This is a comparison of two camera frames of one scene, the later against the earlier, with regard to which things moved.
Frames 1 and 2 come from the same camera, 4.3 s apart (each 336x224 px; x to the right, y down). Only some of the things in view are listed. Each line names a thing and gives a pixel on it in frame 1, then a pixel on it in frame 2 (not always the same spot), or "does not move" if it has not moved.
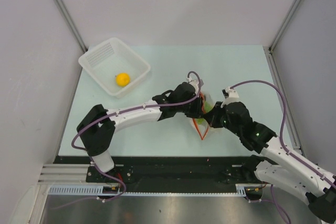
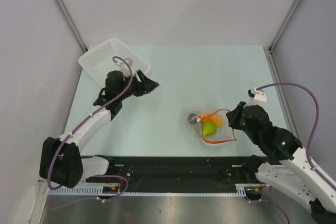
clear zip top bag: x=201 y=124 -> x=209 y=127
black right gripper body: x=219 y=119 -> x=235 y=121
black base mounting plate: x=166 y=174 does not move
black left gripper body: x=191 y=109 -> x=135 y=88
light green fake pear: x=208 y=106 -> x=209 y=128
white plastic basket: x=110 y=58 does not move
